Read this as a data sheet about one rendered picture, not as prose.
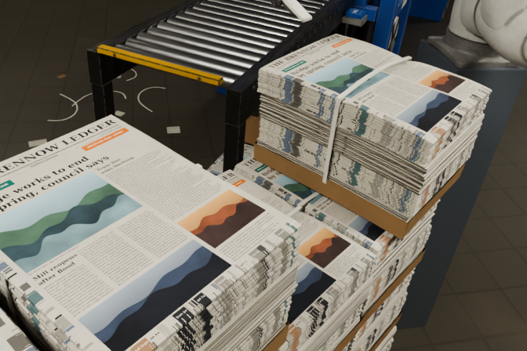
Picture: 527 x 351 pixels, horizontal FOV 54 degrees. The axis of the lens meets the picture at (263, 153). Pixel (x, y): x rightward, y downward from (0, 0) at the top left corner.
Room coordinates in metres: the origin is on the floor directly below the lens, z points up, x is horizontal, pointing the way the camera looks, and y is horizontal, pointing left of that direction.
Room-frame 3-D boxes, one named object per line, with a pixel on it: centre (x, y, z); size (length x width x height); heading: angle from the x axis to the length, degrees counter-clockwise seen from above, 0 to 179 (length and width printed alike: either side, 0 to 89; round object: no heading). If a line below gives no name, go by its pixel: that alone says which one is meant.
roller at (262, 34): (1.89, 0.18, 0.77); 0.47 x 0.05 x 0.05; 70
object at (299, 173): (1.03, -0.13, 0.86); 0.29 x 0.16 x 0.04; 144
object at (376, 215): (0.90, -0.30, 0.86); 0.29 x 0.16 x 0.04; 144
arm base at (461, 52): (1.32, -0.51, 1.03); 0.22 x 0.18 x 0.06; 15
